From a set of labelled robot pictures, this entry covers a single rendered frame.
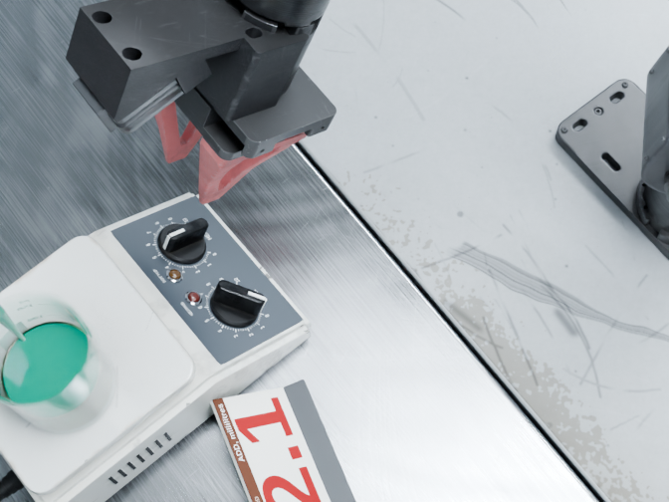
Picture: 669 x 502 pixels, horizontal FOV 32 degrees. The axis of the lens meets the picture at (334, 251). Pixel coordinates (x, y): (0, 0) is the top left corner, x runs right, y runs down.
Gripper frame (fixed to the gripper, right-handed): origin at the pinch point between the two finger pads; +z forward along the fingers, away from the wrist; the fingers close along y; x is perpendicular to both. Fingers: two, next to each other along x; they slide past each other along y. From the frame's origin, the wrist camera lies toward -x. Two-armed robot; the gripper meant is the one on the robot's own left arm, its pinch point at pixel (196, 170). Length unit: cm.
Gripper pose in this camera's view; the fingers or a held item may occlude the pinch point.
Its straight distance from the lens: 71.2
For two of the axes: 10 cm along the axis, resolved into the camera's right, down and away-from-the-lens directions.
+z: -3.6, 6.0, 7.2
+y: 6.2, 7.3, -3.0
